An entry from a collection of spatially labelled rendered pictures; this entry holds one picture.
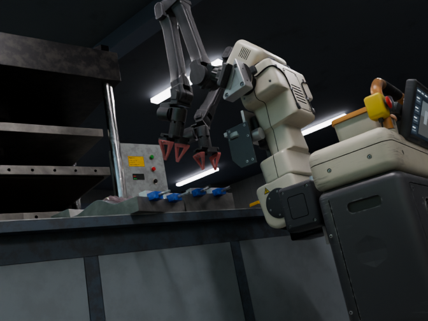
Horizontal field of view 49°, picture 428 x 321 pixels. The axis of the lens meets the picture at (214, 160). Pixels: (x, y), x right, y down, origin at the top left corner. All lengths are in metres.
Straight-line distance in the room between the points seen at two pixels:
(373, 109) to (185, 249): 0.90
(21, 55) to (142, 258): 1.44
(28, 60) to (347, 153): 1.90
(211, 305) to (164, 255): 0.27
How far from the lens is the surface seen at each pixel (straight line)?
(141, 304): 1.72
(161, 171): 2.98
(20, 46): 2.78
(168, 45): 1.90
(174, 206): 1.82
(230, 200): 2.06
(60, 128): 2.76
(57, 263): 1.62
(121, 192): 2.65
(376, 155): 1.30
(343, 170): 1.34
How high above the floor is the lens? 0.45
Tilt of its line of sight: 16 degrees up
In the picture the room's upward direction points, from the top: 11 degrees counter-clockwise
